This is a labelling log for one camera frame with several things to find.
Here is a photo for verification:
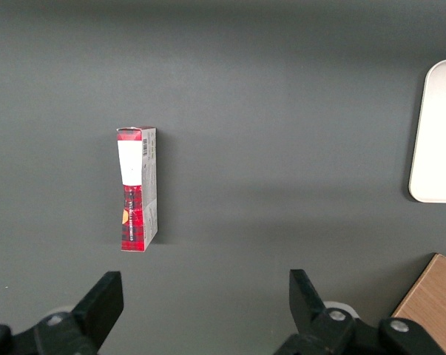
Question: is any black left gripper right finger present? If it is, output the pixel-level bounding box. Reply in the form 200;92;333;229
273;268;446;355

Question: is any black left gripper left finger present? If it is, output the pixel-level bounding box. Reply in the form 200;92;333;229
0;271;125;355

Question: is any white plastic tray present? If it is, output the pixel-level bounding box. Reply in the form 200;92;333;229
408;59;446;204

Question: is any light wooden board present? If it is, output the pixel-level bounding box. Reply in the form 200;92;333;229
391;252;446;355

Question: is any red plaid cardboard box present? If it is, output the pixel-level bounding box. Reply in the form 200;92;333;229
115;126;158;252

